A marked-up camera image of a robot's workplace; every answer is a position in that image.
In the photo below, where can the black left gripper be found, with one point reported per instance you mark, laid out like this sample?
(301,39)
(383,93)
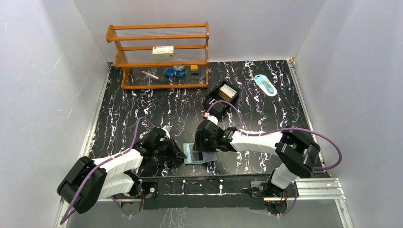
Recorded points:
(171,151)

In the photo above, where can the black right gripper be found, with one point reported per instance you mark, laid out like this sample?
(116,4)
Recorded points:
(199,144)

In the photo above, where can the mint green card holder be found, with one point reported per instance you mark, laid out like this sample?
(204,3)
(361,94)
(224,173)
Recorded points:
(193,158)

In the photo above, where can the black card storage box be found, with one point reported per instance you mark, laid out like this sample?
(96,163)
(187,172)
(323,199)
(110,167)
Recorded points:
(221,108)

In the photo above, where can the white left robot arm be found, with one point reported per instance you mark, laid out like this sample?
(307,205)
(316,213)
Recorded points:
(90,180)

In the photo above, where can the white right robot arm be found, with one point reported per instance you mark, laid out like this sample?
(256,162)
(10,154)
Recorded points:
(298,152)

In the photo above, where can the stack of cards in box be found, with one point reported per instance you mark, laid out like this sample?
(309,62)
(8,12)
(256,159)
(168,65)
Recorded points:
(226,92)

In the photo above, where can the yellow black sponge block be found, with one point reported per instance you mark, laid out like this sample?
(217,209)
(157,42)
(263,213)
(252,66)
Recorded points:
(194,69)

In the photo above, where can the blue round jar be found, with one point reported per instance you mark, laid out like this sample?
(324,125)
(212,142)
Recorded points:
(179,70)

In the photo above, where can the blue square lid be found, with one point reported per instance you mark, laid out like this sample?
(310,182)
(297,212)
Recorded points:
(169,72)

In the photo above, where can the blue white packaged tool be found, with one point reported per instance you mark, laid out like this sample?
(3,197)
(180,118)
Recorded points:
(265,85)

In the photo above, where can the red white pen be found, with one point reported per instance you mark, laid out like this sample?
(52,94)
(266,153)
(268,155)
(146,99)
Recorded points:
(150,75)

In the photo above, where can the orange wooden shelf rack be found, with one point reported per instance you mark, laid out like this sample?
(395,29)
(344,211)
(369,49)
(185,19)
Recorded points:
(134,45)

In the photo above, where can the white medicine box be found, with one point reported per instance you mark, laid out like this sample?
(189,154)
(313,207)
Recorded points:
(163,52)

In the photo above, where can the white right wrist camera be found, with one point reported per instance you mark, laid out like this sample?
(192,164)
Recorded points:
(211,118)

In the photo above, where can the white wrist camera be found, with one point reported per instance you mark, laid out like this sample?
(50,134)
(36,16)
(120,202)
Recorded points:
(167,129)
(211,118)

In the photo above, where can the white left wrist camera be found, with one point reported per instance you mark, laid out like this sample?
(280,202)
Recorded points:
(167,129)

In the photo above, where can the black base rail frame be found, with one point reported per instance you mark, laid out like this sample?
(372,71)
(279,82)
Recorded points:
(222,191)

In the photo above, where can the silver aluminium rail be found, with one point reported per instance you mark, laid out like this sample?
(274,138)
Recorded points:
(319,189)

